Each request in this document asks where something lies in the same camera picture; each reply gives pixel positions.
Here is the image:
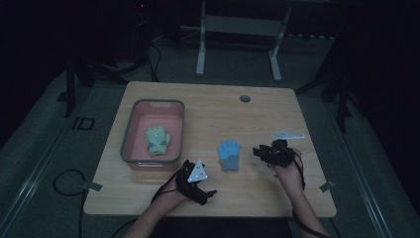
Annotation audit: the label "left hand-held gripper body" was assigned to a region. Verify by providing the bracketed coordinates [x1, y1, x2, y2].
[174, 159, 210, 201]

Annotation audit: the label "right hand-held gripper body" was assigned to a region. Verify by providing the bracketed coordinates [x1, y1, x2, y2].
[262, 132, 307, 169]

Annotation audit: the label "blue knitted glove grey cuff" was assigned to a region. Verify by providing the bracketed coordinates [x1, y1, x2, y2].
[216, 139, 243, 173]

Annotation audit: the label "green knitted glove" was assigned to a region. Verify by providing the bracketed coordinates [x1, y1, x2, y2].
[145, 124, 172, 158]

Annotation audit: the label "pink plastic bin grey rim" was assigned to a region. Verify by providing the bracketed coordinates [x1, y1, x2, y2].
[119, 98, 186, 172]

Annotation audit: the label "person's right hand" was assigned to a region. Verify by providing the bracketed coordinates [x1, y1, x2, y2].
[271, 149, 307, 196]

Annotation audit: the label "person's left hand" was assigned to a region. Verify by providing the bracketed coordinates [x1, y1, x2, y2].
[160, 180, 190, 205]

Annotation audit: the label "person's dark clothing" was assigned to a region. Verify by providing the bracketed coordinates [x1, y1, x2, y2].
[155, 216, 293, 238]

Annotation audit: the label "black tripod stand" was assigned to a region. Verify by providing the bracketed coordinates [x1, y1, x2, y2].
[56, 54, 132, 119]
[294, 62, 356, 134]

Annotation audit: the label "white metal stand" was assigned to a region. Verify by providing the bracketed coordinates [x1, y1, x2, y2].
[195, 0, 293, 83]

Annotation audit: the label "grey table edge bracket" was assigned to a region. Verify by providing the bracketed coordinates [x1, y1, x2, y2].
[318, 179, 338, 193]
[81, 180, 104, 193]

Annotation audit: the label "black cables behind table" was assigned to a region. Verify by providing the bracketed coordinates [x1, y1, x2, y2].
[143, 41, 163, 83]

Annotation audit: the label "black floor cable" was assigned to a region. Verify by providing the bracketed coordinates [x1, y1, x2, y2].
[52, 169, 89, 238]

